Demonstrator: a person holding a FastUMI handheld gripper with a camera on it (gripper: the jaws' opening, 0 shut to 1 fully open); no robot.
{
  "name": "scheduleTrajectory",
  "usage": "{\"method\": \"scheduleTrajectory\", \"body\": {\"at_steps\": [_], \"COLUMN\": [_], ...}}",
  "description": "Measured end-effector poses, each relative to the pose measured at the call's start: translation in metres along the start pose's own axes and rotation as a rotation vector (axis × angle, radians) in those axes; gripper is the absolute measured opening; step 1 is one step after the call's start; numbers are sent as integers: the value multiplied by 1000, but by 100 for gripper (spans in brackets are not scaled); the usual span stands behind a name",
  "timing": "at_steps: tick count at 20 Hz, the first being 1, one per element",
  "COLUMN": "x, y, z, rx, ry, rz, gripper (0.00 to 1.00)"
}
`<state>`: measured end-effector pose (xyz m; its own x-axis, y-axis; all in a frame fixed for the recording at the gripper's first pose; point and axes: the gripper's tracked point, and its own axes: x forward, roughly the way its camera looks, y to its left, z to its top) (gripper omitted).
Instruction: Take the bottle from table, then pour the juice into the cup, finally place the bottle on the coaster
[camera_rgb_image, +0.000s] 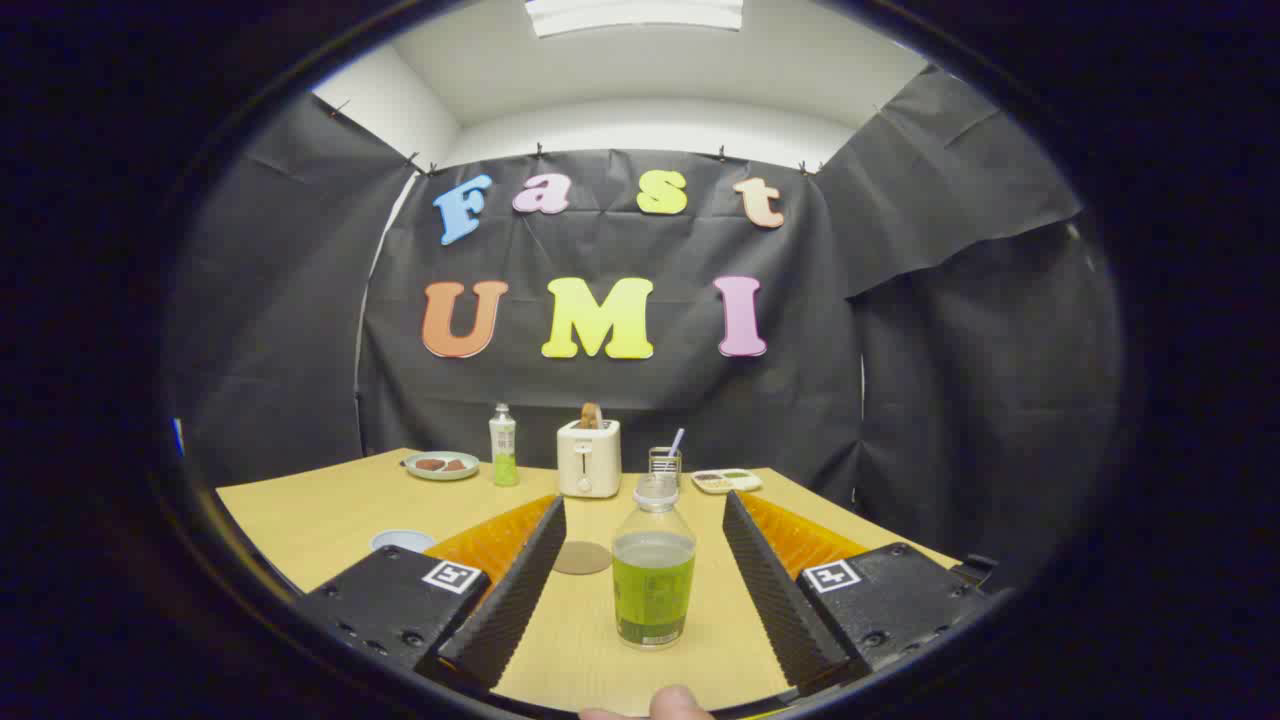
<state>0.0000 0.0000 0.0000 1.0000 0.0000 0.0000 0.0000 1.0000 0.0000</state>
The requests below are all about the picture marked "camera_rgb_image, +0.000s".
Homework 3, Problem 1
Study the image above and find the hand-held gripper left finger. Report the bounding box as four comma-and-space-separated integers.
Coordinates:
298, 493, 568, 691

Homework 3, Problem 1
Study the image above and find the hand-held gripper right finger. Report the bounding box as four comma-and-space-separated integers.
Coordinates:
722, 489, 996, 698

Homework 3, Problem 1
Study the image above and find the round brown coaster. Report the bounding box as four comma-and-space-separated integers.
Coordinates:
552, 541, 613, 576

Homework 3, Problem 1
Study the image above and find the clear juice bottle green label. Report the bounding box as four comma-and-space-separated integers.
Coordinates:
612, 474, 698, 650

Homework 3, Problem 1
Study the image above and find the small white green drink bottle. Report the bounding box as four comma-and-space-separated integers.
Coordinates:
488, 403, 520, 488

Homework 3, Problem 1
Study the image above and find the white divided dish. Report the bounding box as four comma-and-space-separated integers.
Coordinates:
691, 468, 764, 495

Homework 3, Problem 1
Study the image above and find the pale green plate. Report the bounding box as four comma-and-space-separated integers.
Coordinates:
403, 451, 481, 482

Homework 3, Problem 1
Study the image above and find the white toaster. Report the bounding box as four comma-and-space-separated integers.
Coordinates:
556, 419, 623, 499

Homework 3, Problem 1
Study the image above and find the wooden table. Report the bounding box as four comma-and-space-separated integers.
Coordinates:
216, 447, 963, 717

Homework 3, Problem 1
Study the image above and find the ceiling light panel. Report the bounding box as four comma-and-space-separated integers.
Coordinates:
524, 0, 745, 39

